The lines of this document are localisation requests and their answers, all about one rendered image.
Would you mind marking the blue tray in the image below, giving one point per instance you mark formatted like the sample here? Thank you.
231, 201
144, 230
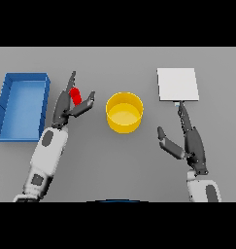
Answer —
24, 110

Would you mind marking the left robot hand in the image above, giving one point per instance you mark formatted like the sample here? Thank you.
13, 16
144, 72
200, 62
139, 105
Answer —
66, 105

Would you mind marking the pale square scale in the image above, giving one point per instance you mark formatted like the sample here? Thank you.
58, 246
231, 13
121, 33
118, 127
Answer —
177, 84

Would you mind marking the yellow bowl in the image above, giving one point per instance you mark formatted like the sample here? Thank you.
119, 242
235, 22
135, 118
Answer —
124, 113

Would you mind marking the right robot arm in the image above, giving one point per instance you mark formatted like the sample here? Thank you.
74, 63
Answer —
202, 189

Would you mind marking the red beaker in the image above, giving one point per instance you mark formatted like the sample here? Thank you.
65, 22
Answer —
76, 95

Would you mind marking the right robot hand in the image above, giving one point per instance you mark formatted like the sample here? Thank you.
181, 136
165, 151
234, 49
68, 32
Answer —
192, 144

